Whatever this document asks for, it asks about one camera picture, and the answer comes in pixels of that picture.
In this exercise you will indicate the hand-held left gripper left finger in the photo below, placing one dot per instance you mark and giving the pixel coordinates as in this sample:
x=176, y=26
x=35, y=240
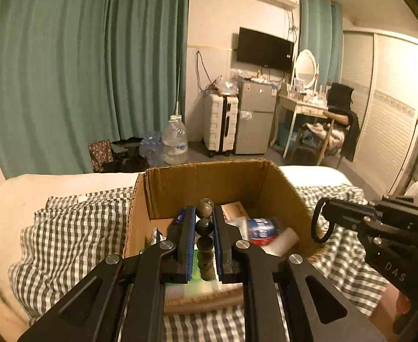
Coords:
x=191, y=245

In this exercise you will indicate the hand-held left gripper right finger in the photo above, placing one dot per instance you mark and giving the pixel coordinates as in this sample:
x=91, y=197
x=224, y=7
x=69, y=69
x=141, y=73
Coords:
x=219, y=249

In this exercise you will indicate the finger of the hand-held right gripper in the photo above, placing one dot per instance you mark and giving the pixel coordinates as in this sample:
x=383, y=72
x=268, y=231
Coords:
x=351, y=222
x=347, y=206

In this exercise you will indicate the green white medicine box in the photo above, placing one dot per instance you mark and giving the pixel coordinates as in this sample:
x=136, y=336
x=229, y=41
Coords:
x=202, y=286

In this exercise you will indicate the white carton with red print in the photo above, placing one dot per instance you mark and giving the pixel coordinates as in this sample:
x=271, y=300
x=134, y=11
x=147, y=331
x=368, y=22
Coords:
x=235, y=210

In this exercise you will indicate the white bottle with blue label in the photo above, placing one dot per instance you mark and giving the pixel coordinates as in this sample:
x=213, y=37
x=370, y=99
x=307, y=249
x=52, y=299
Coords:
x=262, y=228

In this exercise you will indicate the grey comb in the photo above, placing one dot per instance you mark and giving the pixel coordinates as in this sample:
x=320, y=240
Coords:
x=177, y=296

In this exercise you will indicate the brown cardboard box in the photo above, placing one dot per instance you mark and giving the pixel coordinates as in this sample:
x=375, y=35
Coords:
x=202, y=181

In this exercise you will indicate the wooden chair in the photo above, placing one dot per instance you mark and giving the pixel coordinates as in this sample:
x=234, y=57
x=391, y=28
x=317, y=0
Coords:
x=324, y=142

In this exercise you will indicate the beige clothes on chair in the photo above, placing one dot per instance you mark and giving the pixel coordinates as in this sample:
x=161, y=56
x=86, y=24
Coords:
x=323, y=130

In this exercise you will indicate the white louvred wardrobe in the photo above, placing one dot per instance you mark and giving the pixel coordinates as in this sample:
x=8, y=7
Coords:
x=383, y=121

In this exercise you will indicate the black clothes pile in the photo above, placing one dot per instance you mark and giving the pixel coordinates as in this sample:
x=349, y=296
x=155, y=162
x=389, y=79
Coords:
x=127, y=164

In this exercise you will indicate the large clear water bottle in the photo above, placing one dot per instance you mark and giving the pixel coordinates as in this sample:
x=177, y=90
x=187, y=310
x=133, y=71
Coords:
x=175, y=142

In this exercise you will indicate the crushed clear plastic bottle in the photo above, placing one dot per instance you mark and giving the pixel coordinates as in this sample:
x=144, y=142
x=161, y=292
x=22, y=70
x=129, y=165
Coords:
x=150, y=148

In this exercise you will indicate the white dressing table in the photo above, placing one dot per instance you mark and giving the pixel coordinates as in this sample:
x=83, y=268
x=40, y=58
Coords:
x=301, y=107

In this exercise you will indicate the grey white checked cloth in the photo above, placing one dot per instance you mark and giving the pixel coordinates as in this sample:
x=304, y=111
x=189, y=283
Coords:
x=70, y=228

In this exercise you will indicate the white hard suitcase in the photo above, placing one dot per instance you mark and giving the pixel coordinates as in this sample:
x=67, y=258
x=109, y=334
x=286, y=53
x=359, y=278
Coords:
x=216, y=124

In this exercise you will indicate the patterned brown bag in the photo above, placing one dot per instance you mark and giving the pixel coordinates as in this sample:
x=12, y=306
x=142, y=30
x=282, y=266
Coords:
x=100, y=155

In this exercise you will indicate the grey mini fridge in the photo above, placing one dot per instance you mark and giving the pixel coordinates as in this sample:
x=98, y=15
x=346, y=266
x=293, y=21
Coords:
x=253, y=114

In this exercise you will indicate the white curtain wand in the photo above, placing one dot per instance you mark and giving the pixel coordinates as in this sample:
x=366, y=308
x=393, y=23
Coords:
x=177, y=107

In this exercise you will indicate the white oval mirror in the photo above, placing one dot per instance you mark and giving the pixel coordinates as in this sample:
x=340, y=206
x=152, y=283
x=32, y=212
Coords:
x=305, y=66

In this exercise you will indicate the narrow green curtain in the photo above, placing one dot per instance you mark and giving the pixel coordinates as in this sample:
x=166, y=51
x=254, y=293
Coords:
x=319, y=25

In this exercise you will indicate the white bed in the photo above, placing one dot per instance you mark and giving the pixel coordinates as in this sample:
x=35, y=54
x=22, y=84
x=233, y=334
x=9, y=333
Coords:
x=13, y=199

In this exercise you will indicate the wide green curtain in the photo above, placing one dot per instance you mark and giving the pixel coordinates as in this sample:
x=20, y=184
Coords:
x=70, y=78

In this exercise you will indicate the black wall television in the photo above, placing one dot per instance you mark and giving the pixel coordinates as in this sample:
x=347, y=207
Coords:
x=264, y=48

